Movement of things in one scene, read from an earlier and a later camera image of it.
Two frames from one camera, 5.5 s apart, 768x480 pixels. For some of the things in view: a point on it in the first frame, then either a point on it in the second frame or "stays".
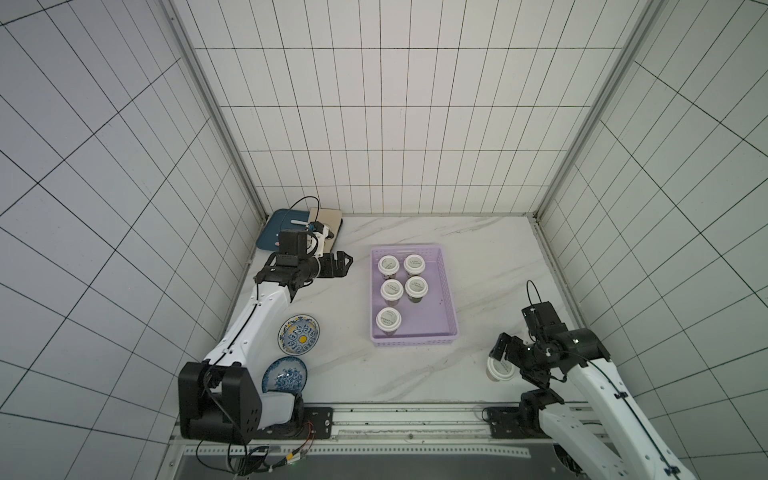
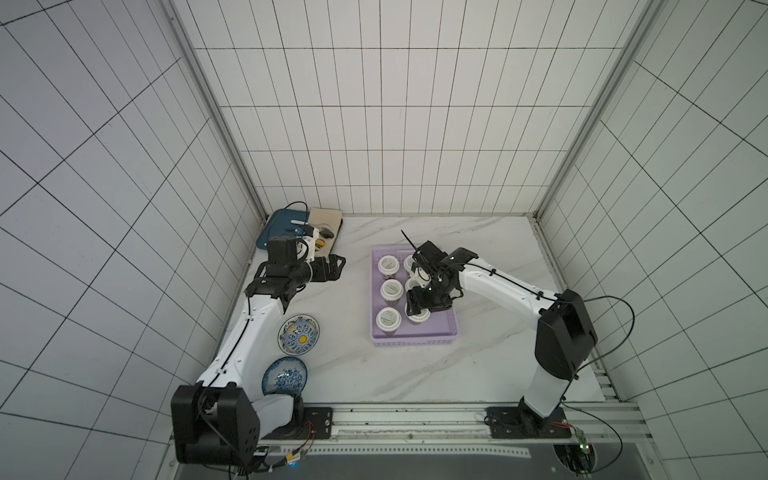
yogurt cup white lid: [388, 319] stays
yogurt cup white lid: [391, 289] stays
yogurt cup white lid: [500, 369] -> [419, 317]
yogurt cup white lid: [388, 264] stays
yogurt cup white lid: [414, 264] stays
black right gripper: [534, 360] -> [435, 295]
